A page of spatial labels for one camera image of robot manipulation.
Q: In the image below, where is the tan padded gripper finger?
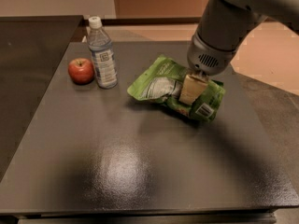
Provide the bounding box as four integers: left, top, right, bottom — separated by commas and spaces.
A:
179, 72, 209, 105

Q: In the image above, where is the green rice chip bag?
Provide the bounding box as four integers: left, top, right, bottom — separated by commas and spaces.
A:
127, 55, 225, 122

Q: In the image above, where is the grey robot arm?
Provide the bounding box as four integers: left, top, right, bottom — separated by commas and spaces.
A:
179, 0, 299, 105

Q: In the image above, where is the clear plastic water bottle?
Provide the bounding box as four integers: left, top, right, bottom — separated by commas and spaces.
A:
87, 16, 118, 89

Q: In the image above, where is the red apple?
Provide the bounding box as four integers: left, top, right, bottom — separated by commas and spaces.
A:
68, 58, 94, 85

